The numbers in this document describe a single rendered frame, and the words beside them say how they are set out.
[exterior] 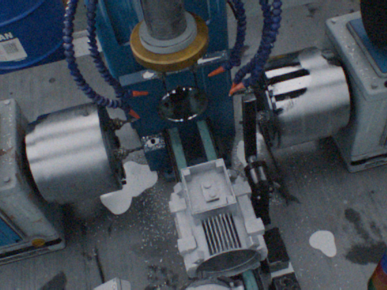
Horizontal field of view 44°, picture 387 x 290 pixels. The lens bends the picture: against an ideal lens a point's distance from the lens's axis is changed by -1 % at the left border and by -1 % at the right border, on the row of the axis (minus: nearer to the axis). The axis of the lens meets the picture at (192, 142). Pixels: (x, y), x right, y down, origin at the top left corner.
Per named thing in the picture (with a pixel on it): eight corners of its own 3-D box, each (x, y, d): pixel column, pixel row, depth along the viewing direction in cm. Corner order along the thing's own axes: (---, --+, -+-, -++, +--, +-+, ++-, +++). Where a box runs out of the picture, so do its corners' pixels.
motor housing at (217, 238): (175, 217, 128) (163, 181, 113) (244, 199, 129) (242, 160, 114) (192, 288, 117) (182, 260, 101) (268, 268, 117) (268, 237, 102)
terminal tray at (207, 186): (182, 184, 116) (178, 169, 110) (225, 173, 116) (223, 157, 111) (194, 229, 109) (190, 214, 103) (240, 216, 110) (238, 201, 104)
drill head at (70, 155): (14, 162, 146) (-25, 111, 126) (130, 132, 147) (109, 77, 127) (15, 235, 132) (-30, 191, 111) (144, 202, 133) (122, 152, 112)
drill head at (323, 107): (225, 108, 148) (219, 49, 128) (351, 75, 150) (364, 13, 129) (248, 175, 134) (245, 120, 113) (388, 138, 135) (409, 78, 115)
